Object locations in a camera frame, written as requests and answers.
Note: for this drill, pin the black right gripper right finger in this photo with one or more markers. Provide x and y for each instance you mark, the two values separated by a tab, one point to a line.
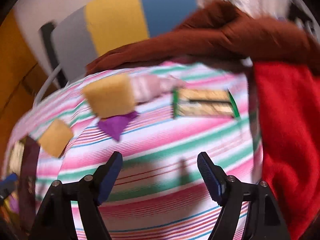
264	219

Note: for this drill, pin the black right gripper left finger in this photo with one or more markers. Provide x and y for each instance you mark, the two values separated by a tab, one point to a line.
54	219

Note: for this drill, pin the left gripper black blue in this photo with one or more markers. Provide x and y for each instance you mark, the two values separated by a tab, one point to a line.
8	185

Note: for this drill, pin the maroon gold storage box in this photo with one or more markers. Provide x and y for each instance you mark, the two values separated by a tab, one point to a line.
21	204

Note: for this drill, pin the small yellow sponge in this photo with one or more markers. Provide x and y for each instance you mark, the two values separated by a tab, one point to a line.
55	138

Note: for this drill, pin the purple snack packet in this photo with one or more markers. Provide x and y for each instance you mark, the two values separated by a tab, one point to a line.
115	125

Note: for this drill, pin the red fleece blanket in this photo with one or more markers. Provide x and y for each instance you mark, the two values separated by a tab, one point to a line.
288	97

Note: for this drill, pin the large yellow sponge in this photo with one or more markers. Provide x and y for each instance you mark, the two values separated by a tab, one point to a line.
110	96

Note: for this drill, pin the cracker packet green edges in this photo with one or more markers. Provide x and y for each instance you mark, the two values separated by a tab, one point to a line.
204	103

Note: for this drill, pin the wooden cabinet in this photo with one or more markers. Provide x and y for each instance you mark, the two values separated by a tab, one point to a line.
21	78

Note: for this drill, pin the striped pink tablecloth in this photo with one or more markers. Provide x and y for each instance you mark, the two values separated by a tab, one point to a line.
159	193

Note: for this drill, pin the pink striped sock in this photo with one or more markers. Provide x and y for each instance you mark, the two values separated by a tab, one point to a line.
148	87

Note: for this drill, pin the brown down jacket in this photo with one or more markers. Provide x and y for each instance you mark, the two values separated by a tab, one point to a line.
223	31

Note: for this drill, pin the grey yellow blue chair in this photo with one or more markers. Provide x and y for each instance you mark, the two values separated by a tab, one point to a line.
103	25

